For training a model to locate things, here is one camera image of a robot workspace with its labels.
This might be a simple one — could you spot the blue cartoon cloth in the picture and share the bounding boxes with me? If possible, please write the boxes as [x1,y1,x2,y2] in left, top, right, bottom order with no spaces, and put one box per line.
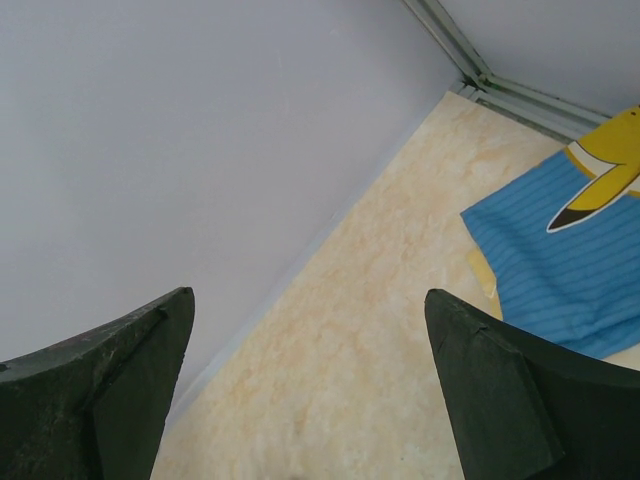
[461,106,639,359]

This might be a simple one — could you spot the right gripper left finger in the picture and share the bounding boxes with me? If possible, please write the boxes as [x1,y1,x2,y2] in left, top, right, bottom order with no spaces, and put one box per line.
[1,287,195,479]

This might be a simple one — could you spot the right aluminium corner post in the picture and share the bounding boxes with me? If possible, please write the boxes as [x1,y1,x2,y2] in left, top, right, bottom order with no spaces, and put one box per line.
[403,0,611,143]

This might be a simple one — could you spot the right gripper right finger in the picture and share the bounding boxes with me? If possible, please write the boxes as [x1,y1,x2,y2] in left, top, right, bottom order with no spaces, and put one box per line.
[424,289,639,479]

